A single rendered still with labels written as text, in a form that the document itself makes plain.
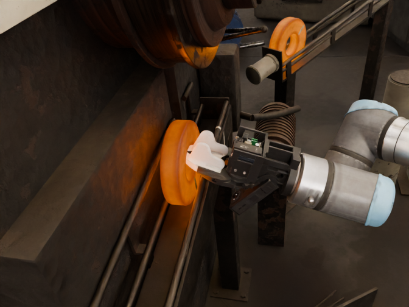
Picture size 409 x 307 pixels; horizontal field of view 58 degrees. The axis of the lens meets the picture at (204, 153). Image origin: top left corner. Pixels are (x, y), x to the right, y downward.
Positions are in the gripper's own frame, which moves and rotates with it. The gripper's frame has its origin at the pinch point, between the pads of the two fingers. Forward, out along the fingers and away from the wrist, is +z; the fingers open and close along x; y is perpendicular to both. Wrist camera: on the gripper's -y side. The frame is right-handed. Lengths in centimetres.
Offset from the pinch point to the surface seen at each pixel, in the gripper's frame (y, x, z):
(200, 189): -4.6, 2.8, -5.0
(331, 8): -45, -278, -62
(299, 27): 5, -67, -19
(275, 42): 1, -59, -13
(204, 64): 14.7, -7.2, 0.2
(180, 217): -11.1, 5.0, -2.7
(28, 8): 26.6, 14.3, 17.4
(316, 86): -63, -170, -53
